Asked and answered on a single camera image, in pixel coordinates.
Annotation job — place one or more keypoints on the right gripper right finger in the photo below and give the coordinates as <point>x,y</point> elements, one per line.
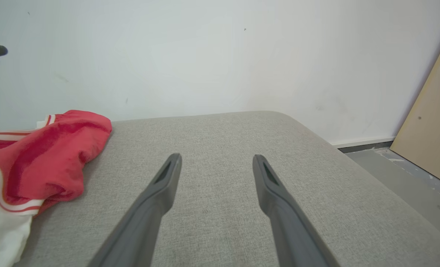
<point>294,237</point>

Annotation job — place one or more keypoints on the light wooden board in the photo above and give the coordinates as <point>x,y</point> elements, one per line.
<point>434,129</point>

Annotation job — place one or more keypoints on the white and black baseboard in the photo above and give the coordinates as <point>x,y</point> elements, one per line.
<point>364,143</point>

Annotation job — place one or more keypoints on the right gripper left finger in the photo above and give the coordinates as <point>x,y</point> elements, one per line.
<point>142,230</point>

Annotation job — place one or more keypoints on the grey fabric sofa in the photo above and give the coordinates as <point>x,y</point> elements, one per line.
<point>212,133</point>

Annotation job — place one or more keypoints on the red white basketball jersey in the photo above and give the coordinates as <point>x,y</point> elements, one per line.
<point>45,163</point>

